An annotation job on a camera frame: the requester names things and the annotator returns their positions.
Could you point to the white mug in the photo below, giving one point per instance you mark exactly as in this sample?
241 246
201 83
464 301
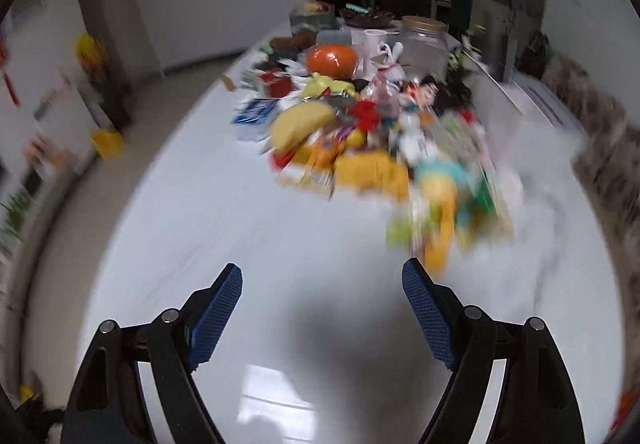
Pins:
373 39

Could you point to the orange ball toy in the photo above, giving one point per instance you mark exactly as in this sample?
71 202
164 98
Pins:
334 60

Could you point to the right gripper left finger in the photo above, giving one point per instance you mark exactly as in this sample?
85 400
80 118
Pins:
107 404

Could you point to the glass jar with lid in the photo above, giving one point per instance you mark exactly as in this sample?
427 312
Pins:
425 51

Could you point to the yellow plush toy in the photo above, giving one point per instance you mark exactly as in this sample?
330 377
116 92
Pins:
372 171

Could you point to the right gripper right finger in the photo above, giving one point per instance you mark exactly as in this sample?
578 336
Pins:
537 402

